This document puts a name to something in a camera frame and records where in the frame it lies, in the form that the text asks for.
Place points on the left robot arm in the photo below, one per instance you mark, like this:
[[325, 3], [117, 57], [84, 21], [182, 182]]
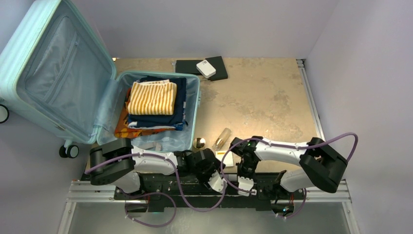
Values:
[[120, 163]]

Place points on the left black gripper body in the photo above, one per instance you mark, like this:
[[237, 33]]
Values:
[[205, 173]]

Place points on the gold round jar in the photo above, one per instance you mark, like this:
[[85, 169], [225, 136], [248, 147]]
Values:
[[199, 143]]

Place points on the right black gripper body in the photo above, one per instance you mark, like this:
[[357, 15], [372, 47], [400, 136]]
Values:
[[246, 169]]

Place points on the white power bank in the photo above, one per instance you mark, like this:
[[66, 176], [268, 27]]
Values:
[[206, 69]]

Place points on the clear gold perfume bottle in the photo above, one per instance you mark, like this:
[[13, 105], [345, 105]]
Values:
[[221, 139]]

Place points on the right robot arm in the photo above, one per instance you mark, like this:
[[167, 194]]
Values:
[[319, 164]]

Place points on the navy blue garment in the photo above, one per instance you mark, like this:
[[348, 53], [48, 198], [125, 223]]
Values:
[[181, 87]]

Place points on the light blue open suitcase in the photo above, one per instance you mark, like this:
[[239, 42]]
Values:
[[55, 72]]

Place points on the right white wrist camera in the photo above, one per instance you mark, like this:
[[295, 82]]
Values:
[[245, 186]]

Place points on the yellow striped garment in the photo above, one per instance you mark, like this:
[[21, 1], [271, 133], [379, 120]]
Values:
[[152, 98]]

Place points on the white square box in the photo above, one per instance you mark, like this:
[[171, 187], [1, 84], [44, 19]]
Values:
[[228, 160]]

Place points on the black metal base rail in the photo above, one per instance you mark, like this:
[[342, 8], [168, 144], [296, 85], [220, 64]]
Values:
[[161, 191]]

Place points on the blue white patterned garment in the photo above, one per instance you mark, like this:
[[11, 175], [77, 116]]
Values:
[[176, 121]]

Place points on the orange camouflage garment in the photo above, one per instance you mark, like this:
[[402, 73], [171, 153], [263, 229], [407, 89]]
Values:
[[122, 130]]

